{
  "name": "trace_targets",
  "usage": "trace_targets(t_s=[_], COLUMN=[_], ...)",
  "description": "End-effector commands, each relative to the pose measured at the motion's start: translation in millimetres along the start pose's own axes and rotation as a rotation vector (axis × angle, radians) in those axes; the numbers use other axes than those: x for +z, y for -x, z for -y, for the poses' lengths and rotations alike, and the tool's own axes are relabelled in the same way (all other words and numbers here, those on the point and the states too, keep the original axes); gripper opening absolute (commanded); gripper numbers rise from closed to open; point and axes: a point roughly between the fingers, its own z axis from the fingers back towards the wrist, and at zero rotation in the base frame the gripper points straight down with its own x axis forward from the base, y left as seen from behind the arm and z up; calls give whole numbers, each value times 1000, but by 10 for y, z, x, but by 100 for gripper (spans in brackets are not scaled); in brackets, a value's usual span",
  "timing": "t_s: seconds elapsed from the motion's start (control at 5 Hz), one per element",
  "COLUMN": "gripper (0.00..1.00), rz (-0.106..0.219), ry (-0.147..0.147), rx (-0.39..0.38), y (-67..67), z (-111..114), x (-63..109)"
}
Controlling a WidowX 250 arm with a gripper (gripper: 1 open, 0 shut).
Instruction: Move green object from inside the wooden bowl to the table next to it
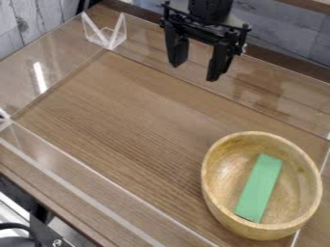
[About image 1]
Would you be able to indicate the wooden bowl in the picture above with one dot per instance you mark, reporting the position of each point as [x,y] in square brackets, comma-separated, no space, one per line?
[226,168]

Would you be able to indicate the green rectangular block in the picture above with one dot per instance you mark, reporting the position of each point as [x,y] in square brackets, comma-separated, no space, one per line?
[258,190]

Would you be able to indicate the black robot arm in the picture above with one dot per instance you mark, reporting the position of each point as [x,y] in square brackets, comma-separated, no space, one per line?
[210,24]

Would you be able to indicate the black metal bracket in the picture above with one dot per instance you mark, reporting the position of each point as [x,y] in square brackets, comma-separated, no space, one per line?
[47,236]

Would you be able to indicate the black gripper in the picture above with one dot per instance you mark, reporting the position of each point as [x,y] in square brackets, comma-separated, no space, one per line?
[207,21]

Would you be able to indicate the clear acrylic corner bracket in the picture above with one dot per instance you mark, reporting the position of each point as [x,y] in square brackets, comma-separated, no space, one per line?
[106,37]

